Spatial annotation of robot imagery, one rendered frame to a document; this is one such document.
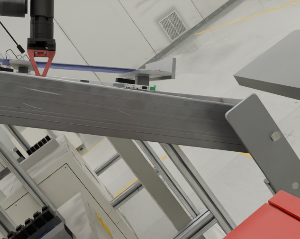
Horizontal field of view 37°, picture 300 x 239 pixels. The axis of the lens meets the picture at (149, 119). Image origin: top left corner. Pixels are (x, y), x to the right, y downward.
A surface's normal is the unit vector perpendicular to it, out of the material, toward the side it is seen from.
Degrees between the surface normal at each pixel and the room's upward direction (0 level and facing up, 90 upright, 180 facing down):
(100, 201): 90
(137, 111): 90
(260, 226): 0
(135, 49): 90
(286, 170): 90
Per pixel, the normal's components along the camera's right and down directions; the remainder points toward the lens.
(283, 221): -0.58, -0.79
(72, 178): 0.22, 0.08
